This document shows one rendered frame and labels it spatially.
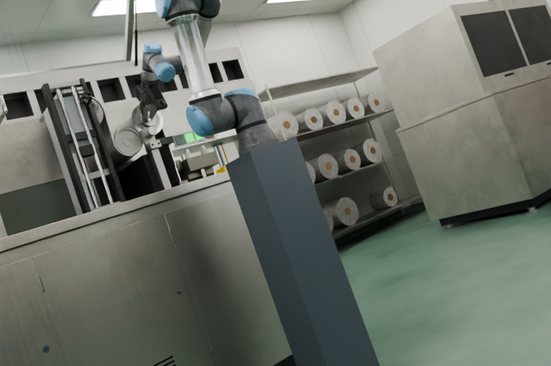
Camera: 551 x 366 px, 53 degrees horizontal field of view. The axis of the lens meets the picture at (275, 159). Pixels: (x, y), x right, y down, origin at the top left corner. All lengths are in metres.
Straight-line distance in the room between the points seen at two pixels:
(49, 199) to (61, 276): 0.72
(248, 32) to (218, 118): 4.77
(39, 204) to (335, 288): 1.39
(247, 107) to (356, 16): 5.65
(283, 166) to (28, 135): 1.29
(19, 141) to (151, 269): 0.94
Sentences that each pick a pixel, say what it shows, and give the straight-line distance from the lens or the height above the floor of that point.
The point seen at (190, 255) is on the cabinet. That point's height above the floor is 0.63.
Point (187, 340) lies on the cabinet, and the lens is 2.18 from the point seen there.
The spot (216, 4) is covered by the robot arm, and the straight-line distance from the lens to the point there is 2.04.
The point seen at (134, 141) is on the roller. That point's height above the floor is 1.17.
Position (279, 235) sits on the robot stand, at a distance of 1.85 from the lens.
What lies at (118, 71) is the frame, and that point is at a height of 1.60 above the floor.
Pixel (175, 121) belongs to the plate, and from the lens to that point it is 2.99.
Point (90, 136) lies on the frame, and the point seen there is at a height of 1.20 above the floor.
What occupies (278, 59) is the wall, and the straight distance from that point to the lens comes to 6.72.
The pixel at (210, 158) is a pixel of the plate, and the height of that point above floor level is 1.00.
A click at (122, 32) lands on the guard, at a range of 2.98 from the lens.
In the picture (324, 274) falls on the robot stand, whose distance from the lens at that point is 1.92.
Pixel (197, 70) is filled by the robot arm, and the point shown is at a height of 1.22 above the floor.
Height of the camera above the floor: 0.72
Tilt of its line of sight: 4 degrees up
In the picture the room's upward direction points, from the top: 20 degrees counter-clockwise
